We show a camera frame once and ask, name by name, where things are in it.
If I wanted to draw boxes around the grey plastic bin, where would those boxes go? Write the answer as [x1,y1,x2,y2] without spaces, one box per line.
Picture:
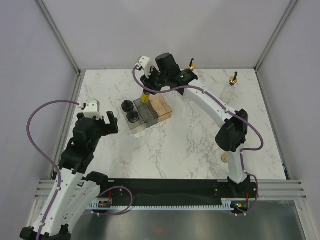
[133,99,159,128]

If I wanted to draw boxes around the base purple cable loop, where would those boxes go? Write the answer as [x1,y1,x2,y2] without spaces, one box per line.
[91,186,135,218]

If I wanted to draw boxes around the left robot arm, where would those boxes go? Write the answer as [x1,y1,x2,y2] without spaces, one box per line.
[20,111,119,240]

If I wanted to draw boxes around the left aluminium frame post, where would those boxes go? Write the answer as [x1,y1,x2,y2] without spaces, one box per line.
[34,0,81,76]

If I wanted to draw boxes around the clear square oil bottle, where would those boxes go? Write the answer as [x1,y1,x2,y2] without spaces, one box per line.
[186,58,195,73]

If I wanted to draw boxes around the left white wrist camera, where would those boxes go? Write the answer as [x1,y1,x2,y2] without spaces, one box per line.
[79,99,103,120]

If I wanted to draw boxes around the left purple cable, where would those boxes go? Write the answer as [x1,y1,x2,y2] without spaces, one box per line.
[26,99,81,240]

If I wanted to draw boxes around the black cap shaker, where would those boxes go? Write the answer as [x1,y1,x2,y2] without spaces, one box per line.
[121,100,134,113]
[126,110,140,124]

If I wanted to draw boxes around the dark sauce glass bottle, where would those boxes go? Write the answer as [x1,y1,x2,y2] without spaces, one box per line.
[220,71,238,105]

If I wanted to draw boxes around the clear plastic bin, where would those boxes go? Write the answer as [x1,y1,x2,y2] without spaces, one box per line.
[120,105,145,131]

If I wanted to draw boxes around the aluminium frame post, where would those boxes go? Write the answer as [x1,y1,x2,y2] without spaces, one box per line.
[34,0,81,76]
[254,0,300,73]

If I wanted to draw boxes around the orange plastic bin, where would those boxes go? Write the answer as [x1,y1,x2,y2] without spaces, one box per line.
[149,94,172,123]

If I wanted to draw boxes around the right aluminium frame post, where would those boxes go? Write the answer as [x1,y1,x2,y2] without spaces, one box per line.
[254,0,300,73]

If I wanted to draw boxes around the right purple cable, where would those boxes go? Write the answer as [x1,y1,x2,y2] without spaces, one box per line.
[131,64,265,218]

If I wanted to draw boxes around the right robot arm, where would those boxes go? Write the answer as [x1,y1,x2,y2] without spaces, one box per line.
[134,53,258,198]

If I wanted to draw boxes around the white cable duct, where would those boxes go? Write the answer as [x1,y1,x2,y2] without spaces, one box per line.
[86,199,248,212]

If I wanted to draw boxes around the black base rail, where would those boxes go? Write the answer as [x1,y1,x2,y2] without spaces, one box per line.
[100,178,257,206]

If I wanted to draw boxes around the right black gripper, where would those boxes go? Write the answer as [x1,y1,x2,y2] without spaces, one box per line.
[140,65,170,95]

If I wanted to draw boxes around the yellow label bottle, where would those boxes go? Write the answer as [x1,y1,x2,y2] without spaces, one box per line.
[140,91,150,104]
[221,153,228,163]

